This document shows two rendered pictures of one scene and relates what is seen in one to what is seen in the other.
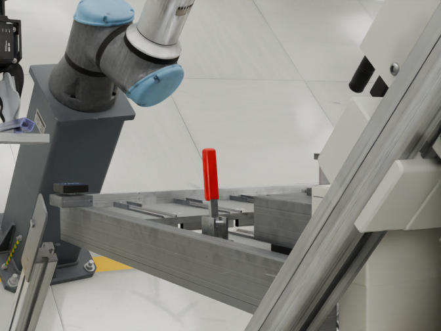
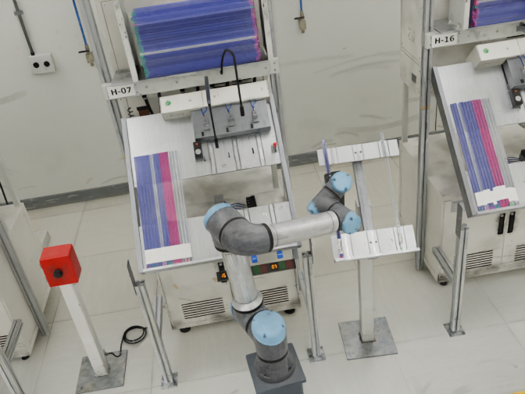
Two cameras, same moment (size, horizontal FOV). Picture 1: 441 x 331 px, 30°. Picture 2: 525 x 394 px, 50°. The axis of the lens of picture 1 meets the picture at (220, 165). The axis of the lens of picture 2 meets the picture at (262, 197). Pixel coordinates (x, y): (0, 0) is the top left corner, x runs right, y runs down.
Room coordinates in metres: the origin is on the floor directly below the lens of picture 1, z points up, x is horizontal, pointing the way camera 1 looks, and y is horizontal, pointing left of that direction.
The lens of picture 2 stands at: (2.55, 1.21, 2.18)
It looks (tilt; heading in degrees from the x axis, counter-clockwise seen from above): 32 degrees down; 216
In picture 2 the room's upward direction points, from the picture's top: 8 degrees counter-clockwise
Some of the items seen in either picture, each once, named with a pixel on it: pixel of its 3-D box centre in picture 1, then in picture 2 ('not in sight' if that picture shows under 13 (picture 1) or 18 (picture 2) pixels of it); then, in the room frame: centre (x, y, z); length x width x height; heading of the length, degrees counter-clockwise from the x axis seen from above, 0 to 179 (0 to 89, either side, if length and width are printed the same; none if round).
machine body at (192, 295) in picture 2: not in sight; (225, 245); (0.63, -0.46, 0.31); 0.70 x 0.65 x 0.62; 129
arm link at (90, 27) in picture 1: (102, 31); (269, 333); (1.41, 0.34, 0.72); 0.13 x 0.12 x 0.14; 62
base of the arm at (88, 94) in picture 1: (88, 72); (273, 357); (1.42, 0.35, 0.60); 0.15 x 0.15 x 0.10
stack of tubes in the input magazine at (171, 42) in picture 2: not in sight; (197, 34); (0.69, -0.34, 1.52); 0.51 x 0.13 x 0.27; 129
